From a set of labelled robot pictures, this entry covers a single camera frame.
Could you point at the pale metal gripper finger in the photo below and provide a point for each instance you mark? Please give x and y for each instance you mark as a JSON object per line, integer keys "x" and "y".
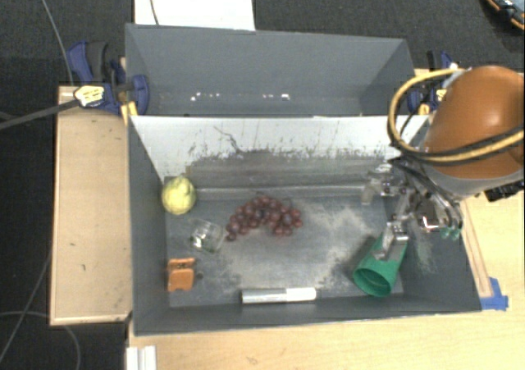
{"x": 383, "y": 187}
{"x": 394, "y": 237}

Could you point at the green plastic cup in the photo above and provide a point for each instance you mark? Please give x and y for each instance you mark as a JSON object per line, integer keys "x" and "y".
{"x": 375, "y": 276}

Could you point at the purple toy grape bunch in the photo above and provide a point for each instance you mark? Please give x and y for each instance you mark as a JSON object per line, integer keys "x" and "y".
{"x": 266, "y": 216}

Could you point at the silver and white marker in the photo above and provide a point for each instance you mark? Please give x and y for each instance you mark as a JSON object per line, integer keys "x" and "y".
{"x": 279, "y": 295}

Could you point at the grey metal bin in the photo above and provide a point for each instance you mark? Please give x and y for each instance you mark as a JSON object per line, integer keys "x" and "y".
{"x": 262, "y": 69}

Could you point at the clear glass jar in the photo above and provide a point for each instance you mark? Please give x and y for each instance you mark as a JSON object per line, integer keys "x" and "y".
{"x": 207, "y": 236}

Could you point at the yellow-green toy pear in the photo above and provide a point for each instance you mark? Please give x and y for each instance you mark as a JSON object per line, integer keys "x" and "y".
{"x": 178, "y": 195}

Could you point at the orange small box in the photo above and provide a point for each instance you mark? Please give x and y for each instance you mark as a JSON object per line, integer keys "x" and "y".
{"x": 180, "y": 276}

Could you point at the pale wood board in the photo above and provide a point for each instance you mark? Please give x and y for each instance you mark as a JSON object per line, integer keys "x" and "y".
{"x": 90, "y": 216}

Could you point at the black cylinder on white bracket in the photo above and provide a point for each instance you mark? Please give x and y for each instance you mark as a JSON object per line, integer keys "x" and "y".
{"x": 502, "y": 192}

